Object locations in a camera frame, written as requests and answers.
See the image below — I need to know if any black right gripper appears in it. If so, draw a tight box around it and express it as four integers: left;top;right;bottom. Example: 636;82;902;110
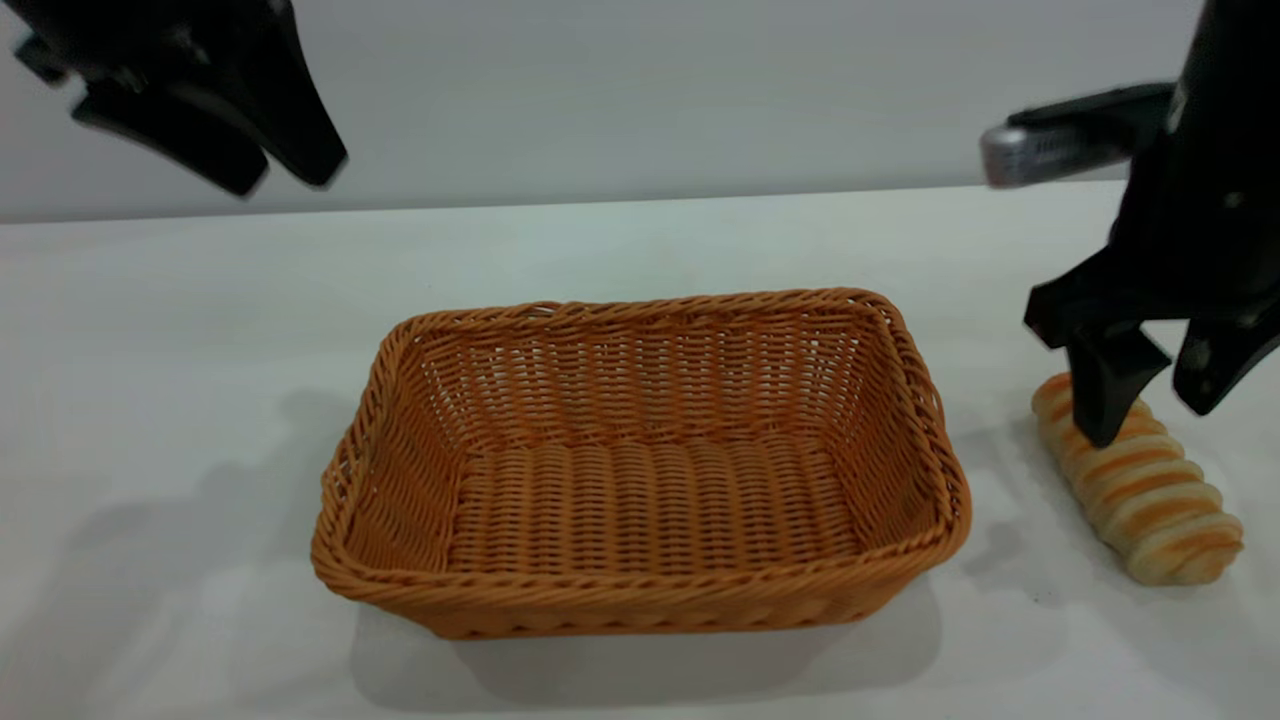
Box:
1023;95;1280;448

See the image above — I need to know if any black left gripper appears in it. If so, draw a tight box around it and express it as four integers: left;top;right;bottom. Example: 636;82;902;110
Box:
0;0;348;197

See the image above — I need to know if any striped orange bread roll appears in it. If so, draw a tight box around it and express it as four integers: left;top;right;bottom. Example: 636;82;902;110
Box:
1030;372;1245;587

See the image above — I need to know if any orange wicker basket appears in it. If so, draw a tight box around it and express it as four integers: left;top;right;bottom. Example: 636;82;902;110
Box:
310;288;973;641

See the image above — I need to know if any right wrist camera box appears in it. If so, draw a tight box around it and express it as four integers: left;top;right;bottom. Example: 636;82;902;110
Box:
980;83;1179;189

